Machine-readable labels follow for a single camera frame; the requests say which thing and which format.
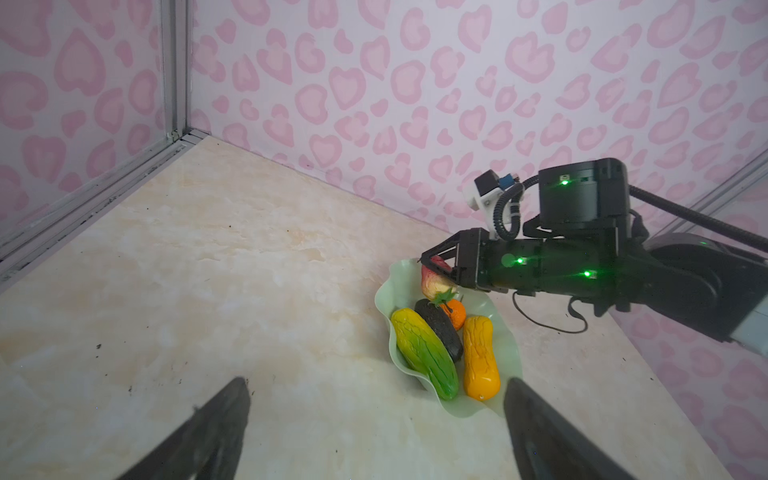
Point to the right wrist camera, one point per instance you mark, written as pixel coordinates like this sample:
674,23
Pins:
482,193

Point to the dark fake avocado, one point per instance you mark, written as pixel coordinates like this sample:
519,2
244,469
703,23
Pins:
442,326

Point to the green scalloped fruit bowl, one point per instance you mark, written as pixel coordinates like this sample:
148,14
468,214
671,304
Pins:
402,289

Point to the yellow orange fake mango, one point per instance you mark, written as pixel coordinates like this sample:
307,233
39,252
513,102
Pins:
481,374

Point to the corner aluminium post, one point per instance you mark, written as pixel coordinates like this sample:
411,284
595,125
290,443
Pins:
175,30
741,199

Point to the small fake orange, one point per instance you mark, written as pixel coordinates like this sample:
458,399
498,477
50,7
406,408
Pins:
456,312

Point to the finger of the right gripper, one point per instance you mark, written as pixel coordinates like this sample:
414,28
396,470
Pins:
442,259

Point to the red fake strawberry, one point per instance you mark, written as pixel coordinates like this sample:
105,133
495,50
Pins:
437,288

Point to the left corner aluminium post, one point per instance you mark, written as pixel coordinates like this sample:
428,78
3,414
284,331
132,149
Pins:
175,30

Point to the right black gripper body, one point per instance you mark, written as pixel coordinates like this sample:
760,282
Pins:
578,267

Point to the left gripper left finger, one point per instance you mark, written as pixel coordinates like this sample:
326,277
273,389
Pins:
207,446

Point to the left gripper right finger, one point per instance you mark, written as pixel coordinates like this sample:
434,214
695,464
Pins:
547,446

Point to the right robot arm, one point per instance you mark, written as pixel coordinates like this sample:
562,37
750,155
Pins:
581,230

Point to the right corner aluminium post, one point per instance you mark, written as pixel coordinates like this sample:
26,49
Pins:
741,199

